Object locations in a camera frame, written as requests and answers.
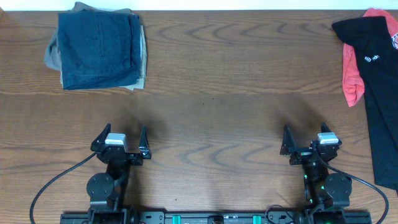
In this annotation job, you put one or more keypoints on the red printed t-shirt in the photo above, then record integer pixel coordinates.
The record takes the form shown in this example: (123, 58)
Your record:
(352, 83)

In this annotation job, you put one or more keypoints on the folded navy blue trousers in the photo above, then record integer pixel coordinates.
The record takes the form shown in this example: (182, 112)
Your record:
(99, 49)

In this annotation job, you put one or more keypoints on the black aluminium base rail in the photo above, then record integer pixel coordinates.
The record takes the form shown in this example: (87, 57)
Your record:
(272, 216)

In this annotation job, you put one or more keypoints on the black t-shirt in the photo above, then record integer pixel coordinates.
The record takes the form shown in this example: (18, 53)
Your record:
(376, 59)

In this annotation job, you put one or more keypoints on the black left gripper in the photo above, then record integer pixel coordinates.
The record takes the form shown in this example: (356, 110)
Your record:
(123, 155)

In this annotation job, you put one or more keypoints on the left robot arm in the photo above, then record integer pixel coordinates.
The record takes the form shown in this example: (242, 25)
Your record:
(107, 189)

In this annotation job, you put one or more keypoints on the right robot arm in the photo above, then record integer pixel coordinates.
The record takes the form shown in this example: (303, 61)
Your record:
(327, 194)

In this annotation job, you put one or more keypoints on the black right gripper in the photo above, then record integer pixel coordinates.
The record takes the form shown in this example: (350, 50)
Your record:
(304, 152)

